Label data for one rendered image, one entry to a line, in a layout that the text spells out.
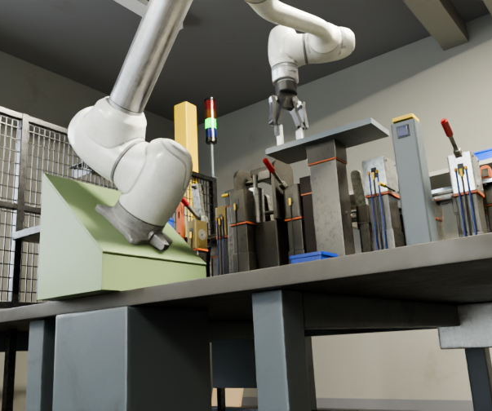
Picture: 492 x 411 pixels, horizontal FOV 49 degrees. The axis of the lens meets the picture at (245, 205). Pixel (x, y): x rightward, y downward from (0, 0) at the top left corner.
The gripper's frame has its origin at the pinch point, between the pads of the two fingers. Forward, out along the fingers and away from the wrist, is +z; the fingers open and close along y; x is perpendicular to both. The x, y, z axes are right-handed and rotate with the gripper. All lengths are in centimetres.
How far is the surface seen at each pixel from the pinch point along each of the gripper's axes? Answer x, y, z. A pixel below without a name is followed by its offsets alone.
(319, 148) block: -12.7, 1.8, 7.5
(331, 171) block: -15.4, 3.5, 15.6
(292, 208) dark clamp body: 9.9, 5.8, 20.6
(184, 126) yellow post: 138, 21, -63
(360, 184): -5.4, 23.4, 14.8
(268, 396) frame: -39, -38, 75
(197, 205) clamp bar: 59, -7, 8
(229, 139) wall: 346, 163, -154
